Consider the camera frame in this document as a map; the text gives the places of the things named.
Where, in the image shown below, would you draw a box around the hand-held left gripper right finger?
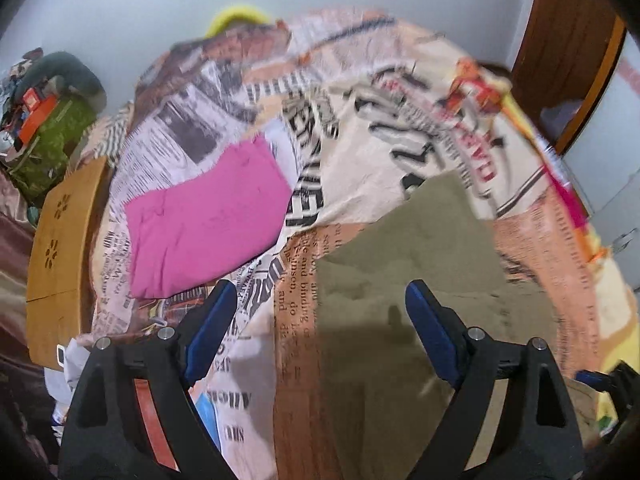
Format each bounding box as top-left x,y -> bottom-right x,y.
404,279 -> 586,480

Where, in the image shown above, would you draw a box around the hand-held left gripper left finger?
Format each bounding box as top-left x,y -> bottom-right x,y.
57,279 -> 240,480

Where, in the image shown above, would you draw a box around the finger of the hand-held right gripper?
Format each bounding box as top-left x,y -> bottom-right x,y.
574,360 -> 640,413

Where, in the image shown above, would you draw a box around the olive green pants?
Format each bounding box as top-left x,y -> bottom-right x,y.
315,170 -> 566,480

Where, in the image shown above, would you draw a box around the pink cloth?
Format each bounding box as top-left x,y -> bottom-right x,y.
124,135 -> 293,300

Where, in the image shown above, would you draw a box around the pile of white papers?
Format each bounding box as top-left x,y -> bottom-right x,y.
45,337 -> 92,426

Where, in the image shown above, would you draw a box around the wooden lap desk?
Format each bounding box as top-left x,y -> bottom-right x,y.
25,156 -> 111,365

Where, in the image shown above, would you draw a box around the newspaper printed blanket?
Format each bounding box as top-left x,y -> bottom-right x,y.
75,7 -> 640,480

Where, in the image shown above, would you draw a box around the pale blue cloth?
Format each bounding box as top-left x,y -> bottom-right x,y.
540,100 -> 584,141

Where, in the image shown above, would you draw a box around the green patterned storage bag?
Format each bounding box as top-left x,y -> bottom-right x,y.
5,97 -> 98,201

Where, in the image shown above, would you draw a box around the orange box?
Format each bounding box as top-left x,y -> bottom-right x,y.
19,87 -> 56,143

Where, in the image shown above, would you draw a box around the grey neck pillow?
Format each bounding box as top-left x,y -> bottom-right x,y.
22,51 -> 107,111

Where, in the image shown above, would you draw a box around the yellow foam tube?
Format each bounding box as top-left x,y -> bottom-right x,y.
205,2 -> 273,38

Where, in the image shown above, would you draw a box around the pile of clothes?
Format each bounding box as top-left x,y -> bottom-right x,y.
0,47 -> 46,111

